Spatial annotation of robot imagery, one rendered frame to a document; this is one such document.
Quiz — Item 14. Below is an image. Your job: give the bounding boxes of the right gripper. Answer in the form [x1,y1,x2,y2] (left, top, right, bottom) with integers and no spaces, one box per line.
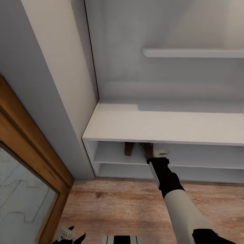
[147,157,169,164]

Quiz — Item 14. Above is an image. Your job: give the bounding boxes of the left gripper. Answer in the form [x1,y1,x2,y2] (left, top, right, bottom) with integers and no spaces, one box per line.
[54,226,86,244]

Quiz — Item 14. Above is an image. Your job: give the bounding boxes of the sandal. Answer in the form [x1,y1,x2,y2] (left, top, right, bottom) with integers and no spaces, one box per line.
[140,142,153,159]
[124,142,136,156]

